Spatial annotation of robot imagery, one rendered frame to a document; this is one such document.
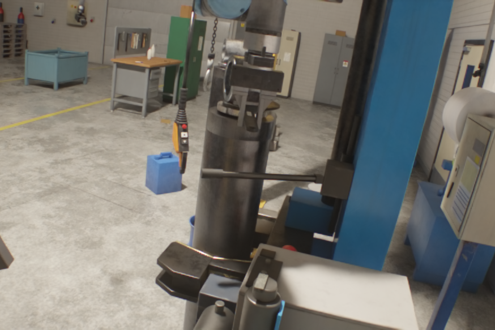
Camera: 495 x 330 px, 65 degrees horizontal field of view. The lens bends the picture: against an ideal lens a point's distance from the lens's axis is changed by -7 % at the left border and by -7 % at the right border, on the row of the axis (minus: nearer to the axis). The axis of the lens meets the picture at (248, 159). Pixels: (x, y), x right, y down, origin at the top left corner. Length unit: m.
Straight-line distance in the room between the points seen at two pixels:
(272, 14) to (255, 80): 0.16
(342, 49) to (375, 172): 10.18
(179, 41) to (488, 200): 7.61
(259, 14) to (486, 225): 1.04
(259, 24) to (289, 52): 10.41
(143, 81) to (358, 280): 6.48
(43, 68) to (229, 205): 8.14
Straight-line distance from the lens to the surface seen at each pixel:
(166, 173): 4.24
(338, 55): 11.37
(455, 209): 1.63
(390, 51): 1.19
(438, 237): 3.51
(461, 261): 1.74
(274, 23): 1.01
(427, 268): 3.63
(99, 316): 2.71
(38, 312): 2.76
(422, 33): 1.20
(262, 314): 0.86
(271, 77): 1.04
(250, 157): 1.29
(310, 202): 1.49
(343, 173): 1.24
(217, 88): 2.65
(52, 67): 9.13
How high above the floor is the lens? 1.74
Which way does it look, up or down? 18 degrees down
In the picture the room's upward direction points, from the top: 9 degrees clockwise
